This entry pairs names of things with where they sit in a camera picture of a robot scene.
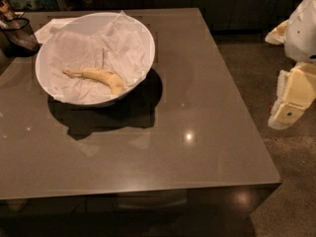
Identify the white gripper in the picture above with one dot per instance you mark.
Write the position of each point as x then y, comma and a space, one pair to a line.
302, 37

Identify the yellow banana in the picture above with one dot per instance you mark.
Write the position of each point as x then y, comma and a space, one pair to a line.
104, 76

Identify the white bowl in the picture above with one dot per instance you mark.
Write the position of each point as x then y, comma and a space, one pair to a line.
98, 23

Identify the white crumpled paper liner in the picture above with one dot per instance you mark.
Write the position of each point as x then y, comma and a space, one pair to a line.
82, 50

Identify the white paper sheet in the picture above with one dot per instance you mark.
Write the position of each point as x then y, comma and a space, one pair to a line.
53, 29

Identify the dark wire basket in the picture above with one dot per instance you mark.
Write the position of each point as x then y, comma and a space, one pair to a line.
18, 32

